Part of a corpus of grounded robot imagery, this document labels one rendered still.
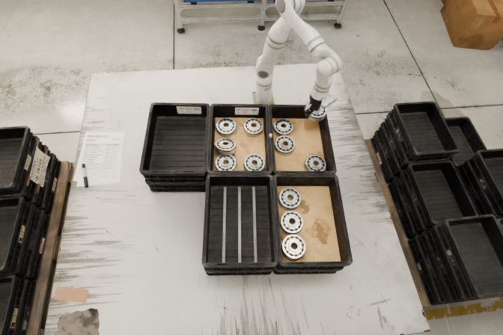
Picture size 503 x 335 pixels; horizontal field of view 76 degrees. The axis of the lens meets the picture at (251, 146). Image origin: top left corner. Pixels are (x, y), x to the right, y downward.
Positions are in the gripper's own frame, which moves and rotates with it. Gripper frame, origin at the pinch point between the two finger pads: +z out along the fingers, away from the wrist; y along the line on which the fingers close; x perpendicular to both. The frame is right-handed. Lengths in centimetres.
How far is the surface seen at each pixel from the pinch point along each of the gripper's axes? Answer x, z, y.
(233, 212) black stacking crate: 12, 17, 57
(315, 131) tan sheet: 3.5, 17.1, -4.7
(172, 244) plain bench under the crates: 3, 30, 86
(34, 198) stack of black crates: -80, 64, 134
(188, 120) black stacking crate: -43, 18, 44
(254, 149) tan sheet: -8.0, 17.2, 28.4
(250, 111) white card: -24.9, 11.2, 17.5
